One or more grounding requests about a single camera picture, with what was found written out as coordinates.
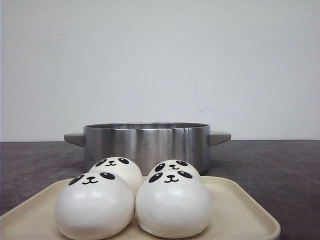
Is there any panda bun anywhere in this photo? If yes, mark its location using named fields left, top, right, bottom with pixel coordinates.
left=54, top=172, right=135, bottom=240
left=147, top=159, right=201, bottom=179
left=89, top=156, right=143, bottom=193
left=135, top=170, right=213, bottom=239

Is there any stainless steel steamer pot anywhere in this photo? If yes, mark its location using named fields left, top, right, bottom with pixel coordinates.
left=64, top=122, right=232, bottom=176

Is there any cream square plastic tray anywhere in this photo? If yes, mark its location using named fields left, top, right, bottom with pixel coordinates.
left=0, top=176, right=281, bottom=240

